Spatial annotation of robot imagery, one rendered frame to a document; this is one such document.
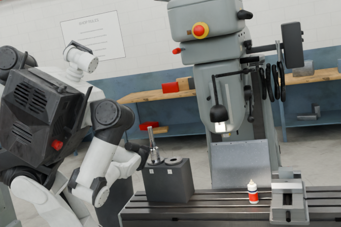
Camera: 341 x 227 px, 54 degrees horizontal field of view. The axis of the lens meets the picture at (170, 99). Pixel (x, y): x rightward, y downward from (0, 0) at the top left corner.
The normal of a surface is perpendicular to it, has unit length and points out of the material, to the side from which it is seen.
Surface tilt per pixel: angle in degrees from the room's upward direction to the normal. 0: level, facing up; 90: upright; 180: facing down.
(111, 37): 90
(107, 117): 67
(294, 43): 90
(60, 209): 114
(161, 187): 90
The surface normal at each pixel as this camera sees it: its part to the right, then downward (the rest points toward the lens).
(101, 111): -0.24, -0.19
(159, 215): -0.28, 0.22
